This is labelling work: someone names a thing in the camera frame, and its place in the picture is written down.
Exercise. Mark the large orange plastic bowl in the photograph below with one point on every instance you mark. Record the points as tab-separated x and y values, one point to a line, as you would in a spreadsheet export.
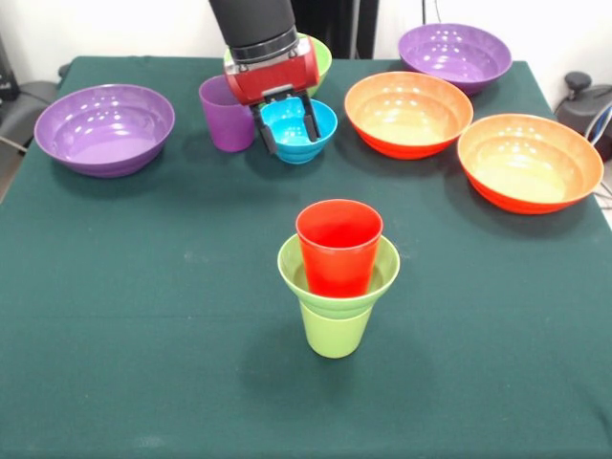
526	167
406	115

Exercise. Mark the dark green table cloth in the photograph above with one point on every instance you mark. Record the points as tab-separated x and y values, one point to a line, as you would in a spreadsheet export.
306	406

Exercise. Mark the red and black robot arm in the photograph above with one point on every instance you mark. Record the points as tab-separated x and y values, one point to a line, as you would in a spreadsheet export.
253	24

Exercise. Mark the large purple plastic bowl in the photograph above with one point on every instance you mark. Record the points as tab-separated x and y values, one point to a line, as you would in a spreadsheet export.
454	57
105	143

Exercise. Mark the green plastic cup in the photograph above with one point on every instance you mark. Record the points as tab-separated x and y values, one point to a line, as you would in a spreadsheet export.
334	334

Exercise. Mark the red plastic cup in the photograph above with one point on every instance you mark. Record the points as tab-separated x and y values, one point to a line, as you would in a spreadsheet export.
339	263

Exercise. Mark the purple plastic cup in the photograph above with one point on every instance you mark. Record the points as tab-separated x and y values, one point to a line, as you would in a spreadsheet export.
222	124

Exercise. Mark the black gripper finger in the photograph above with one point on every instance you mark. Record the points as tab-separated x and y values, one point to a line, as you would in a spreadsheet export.
267	136
310	122

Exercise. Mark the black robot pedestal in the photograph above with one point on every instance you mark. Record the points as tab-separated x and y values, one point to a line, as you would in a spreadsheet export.
344	24

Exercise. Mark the small blue plastic bowl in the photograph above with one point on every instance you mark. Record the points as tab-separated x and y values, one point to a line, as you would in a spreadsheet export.
291	129

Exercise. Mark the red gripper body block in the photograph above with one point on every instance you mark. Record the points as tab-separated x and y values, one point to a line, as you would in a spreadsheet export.
272	79

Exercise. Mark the small green plastic bowl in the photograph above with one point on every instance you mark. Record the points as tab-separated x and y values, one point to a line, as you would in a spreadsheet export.
389	268

